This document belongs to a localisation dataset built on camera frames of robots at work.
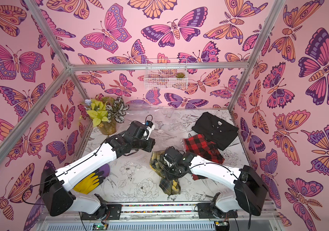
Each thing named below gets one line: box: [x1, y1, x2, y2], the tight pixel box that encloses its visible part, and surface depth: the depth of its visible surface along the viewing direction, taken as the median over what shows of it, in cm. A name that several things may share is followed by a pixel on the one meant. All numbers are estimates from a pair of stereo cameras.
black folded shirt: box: [191, 111, 240, 152], surface depth 108 cm
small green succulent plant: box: [176, 72, 186, 78], surface depth 95 cm
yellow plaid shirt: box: [149, 149, 182, 196], surface depth 78 cm
